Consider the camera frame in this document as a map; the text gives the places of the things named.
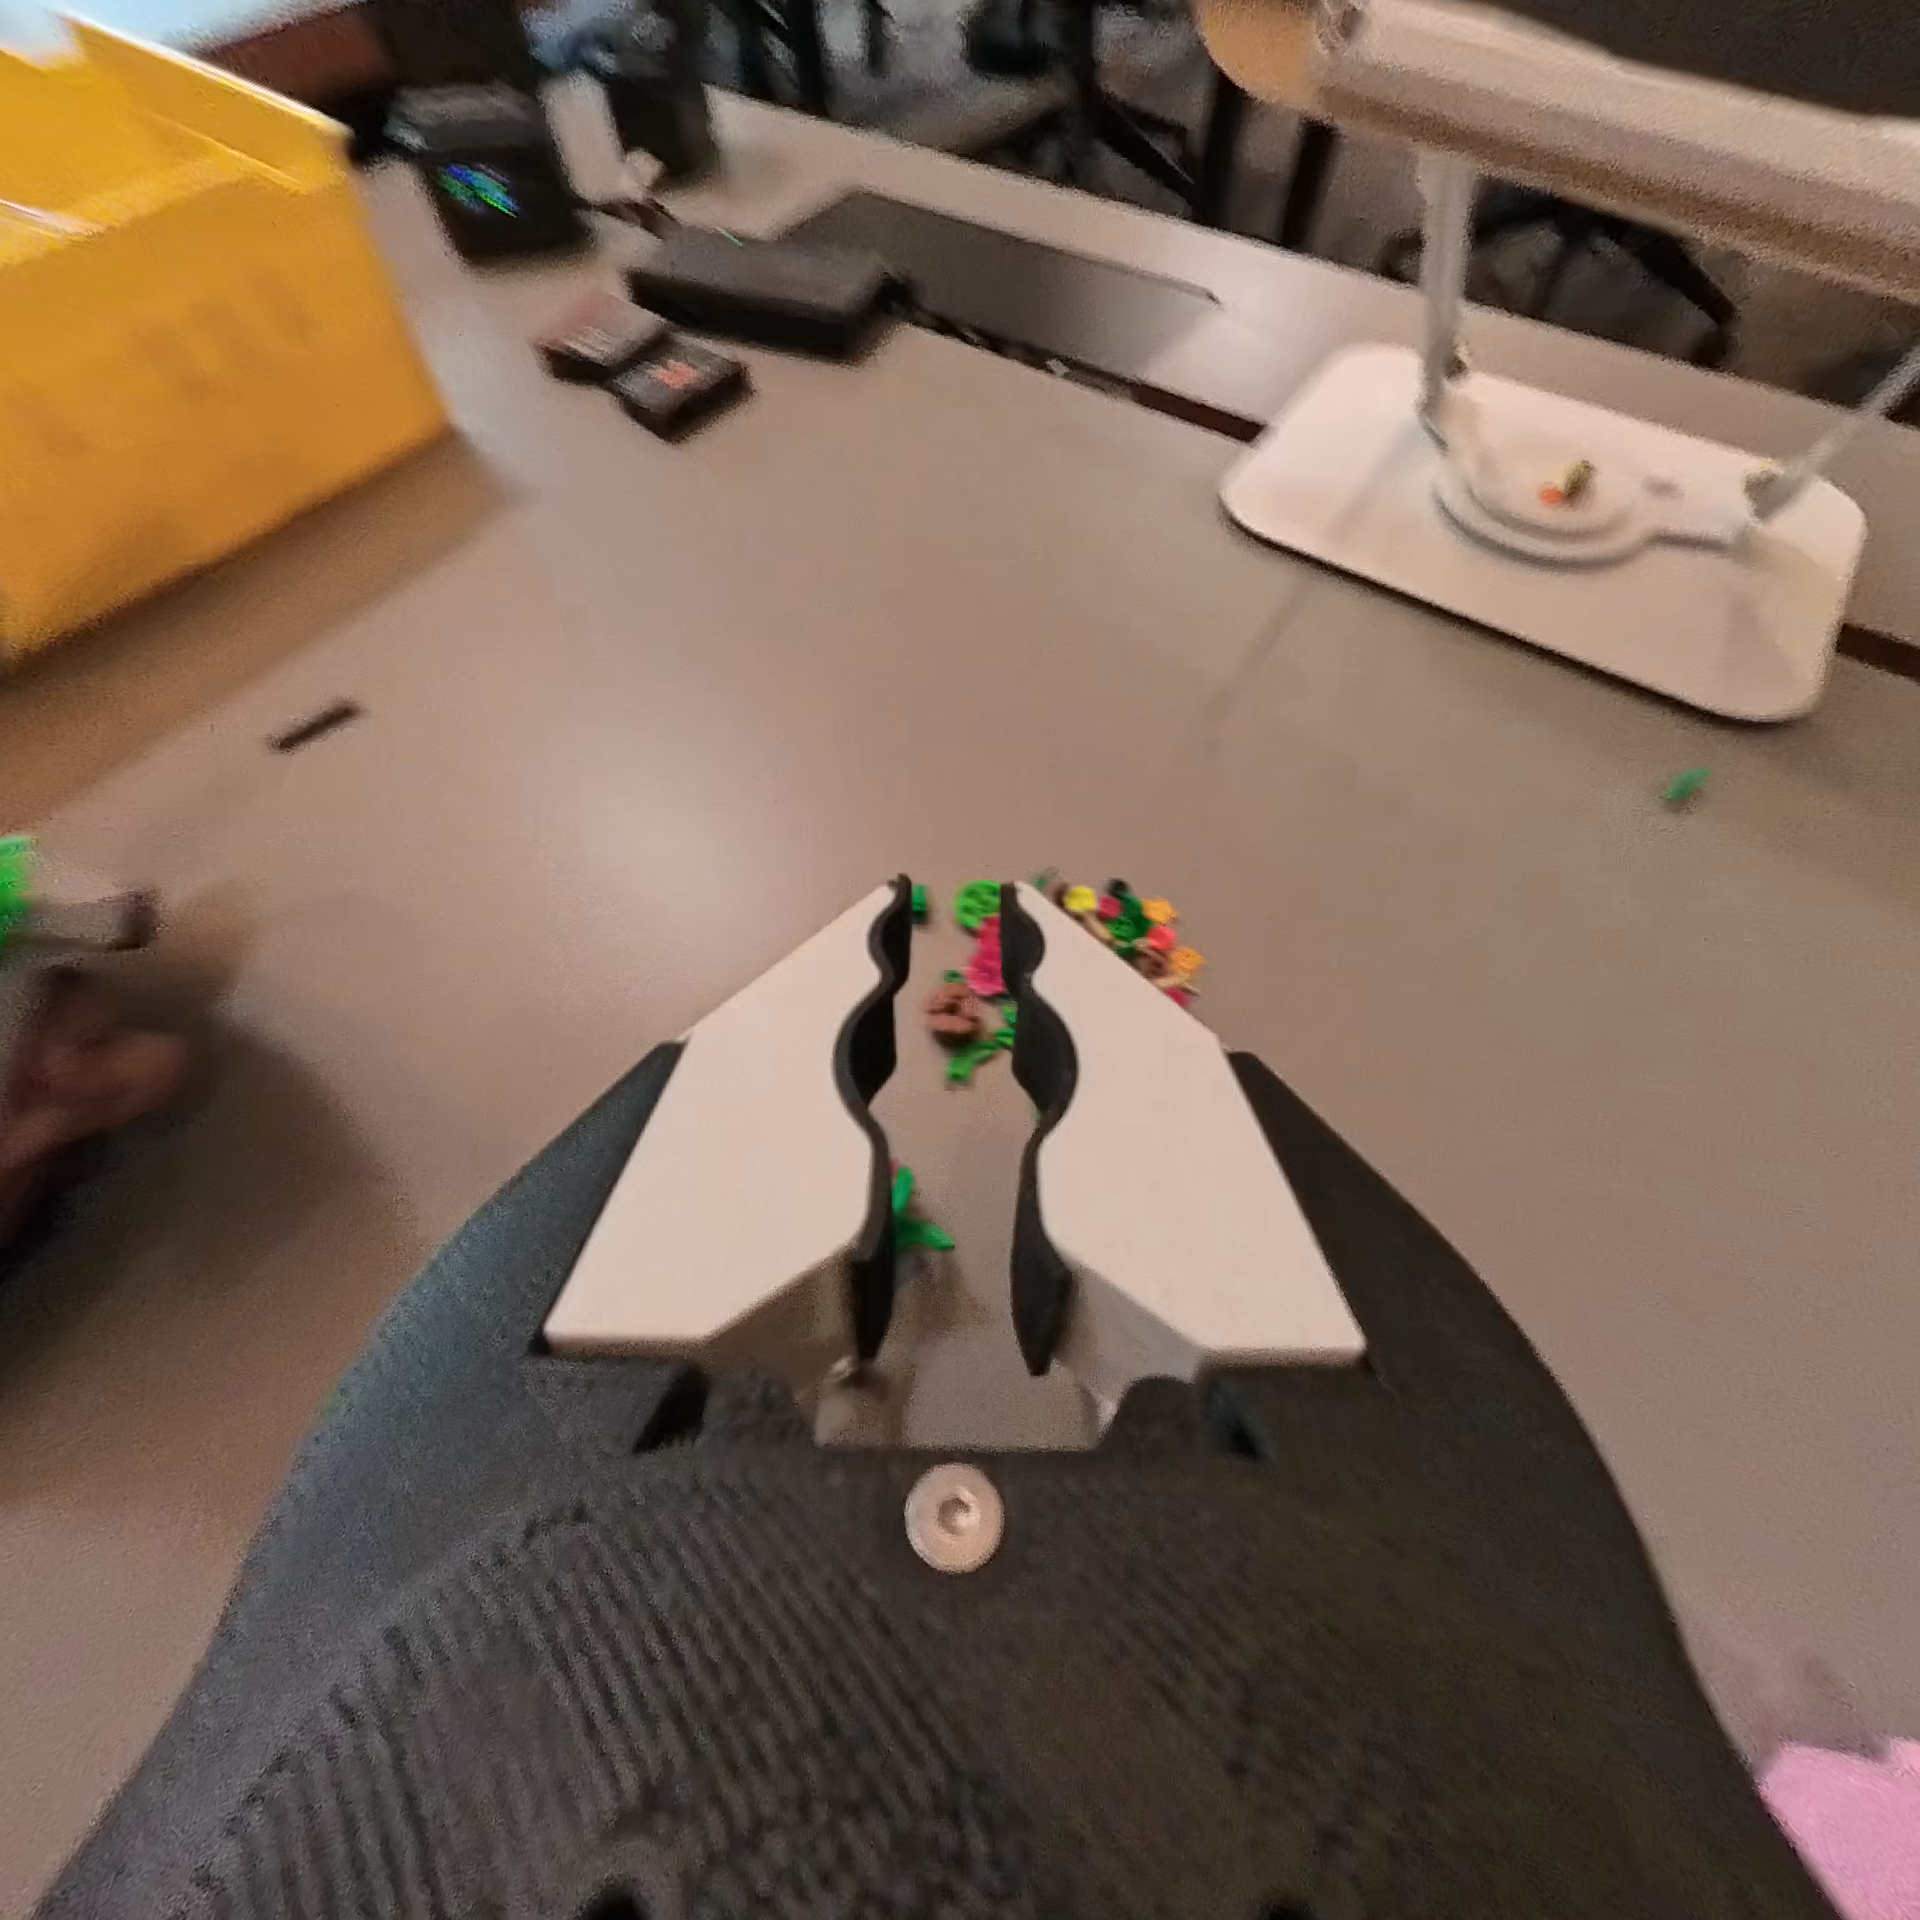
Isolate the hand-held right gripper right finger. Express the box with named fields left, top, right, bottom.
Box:
left=996, top=879, right=1369, bottom=1451

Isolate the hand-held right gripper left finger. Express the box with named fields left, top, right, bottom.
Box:
left=538, top=873, right=917, bottom=1419

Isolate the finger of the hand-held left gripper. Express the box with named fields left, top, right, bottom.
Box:
left=0, top=885, right=165, bottom=970

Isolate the person's left hand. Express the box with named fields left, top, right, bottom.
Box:
left=0, top=975, right=196, bottom=1249

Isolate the pile of small toy pieces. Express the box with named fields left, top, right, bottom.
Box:
left=944, top=873, right=1208, bottom=1087

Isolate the yellow plastic bin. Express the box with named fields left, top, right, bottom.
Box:
left=0, top=23, right=455, bottom=670

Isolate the white monitor stand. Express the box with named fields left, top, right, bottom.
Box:
left=1200, top=0, right=1920, bottom=724

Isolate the small black battery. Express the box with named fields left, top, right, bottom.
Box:
left=537, top=292, right=669, bottom=380
left=612, top=342, right=751, bottom=443

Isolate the black power bank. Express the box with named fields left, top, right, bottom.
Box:
left=426, top=82, right=578, bottom=261

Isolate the flat black case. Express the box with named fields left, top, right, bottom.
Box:
left=626, top=225, right=902, bottom=358

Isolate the pink toy pot with plant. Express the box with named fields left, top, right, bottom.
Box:
left=1754, top=1733, right=1920, bottom=1920

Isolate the black desk mat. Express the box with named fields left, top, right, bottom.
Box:
left=780, top=188, right=1220, bottom=395

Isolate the black box device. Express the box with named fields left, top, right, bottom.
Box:
left=608, top=30, right=719, bottom=189

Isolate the dark computer monitor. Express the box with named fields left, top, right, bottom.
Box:
left=1498, top=0, right=1920, bottom=121

